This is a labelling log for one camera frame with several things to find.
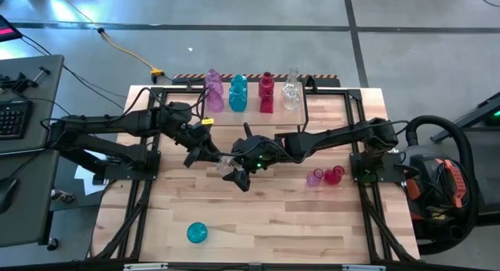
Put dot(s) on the pink ribbed bottle vase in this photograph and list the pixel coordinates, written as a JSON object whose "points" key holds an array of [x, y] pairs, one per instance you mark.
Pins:
{"points": [[213, 77]]}

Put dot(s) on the black clamp tool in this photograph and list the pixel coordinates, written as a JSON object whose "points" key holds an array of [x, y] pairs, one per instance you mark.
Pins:
{"points": [[19, 83]]}

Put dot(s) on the yellow tag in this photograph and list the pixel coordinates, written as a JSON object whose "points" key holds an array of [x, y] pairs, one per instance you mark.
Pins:
{"points": [[207, 121]]}

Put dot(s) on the tablet with pink screen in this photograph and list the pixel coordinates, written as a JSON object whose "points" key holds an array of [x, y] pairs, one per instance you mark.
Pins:
{"points": [[8, 29]]}

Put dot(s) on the clear tall glass vase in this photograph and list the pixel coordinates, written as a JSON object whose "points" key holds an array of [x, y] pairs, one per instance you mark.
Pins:
{"points": [[293, 77]]}

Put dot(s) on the red bulbous vase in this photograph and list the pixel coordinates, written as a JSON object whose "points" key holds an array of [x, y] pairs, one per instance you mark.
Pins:
{"points": [[333, 177]]}

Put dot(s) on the white metal bracket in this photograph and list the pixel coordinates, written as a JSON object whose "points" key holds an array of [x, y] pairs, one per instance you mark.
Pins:
{"points": [[144, 267], [363, 268]]}

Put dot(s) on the pink bulbous vase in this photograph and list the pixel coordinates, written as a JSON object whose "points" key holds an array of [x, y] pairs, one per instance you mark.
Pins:
{"points": [[313, 179]]}

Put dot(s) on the pink tall cone vase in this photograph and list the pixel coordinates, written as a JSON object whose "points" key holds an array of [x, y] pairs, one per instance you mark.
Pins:
{"points": [[215, 103]]}

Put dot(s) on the black caster wheel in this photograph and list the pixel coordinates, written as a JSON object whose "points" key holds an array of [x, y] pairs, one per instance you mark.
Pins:
{"points": [[52, 244]]}

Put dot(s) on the red ribbed bottle vase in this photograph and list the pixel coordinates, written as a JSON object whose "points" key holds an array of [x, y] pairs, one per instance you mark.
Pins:
{"points": [[266, 81]]}

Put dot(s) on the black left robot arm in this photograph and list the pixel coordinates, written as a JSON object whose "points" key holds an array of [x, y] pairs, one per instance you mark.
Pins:
{"points": [[117, 120]]}

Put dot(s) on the black orange shop vacuum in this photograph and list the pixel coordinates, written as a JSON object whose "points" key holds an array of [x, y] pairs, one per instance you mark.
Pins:
{"points": [[437, 173]]}

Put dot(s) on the grey desk top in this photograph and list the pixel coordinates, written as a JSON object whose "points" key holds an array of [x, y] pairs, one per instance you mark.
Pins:
{"points": [[43, 87], [31, 208]]}

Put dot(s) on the clear bulbous glass vase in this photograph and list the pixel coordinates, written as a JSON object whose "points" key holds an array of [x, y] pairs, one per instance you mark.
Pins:
{"points": [[291, 101]]}

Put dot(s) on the small metal can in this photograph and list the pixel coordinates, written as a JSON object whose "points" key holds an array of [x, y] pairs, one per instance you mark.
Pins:
{"points": [[62, 195]]}

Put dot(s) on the black keyboard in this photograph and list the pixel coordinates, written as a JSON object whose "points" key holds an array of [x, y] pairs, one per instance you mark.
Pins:
{"points": [[15, 120]]}

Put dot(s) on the white paper sheet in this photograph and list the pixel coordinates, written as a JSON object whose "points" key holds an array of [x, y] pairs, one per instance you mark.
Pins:
{"points": [[84, 177]]}

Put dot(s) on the clear glass bottle vase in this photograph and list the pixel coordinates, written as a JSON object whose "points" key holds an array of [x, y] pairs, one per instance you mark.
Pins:
{"points": [[224, 166]]}

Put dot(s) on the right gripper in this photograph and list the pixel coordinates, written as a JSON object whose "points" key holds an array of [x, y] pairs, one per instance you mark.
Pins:
{"points": [[256, 154]]}

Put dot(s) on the teal faceted wide vase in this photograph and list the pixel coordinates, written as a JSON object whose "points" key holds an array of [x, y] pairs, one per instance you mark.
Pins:
{"points": [[237, 101]]}

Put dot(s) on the black stand with green light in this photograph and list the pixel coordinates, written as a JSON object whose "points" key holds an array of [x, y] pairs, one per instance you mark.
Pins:
{"points": [[468, 118]]}

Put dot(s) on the black mat with striped edge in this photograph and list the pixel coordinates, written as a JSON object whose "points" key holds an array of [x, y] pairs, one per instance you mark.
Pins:
{"points": [[330, 83]]}

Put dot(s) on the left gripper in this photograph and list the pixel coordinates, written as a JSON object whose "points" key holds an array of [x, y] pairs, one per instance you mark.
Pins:
{"points": [[201, 144]]}

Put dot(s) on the teal round vase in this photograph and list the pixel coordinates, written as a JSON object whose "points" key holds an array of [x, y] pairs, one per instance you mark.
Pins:
{"points": [[197, 232]]}

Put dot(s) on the large red flared vase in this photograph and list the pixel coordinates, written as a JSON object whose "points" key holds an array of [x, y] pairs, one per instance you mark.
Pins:
{"points": [[267, 105]]}

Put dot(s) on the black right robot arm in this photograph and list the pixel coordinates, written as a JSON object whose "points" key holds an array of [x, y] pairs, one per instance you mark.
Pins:
{"points": [[332, 137]]}

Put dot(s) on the black computer mouse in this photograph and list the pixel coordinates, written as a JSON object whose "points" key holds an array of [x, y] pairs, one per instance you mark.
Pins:
{"points": [[8, 195]]}

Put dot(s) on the blue diamond-pattern bottle vase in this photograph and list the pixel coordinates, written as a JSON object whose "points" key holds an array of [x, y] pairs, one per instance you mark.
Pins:
{"points": [[239, 82]]}

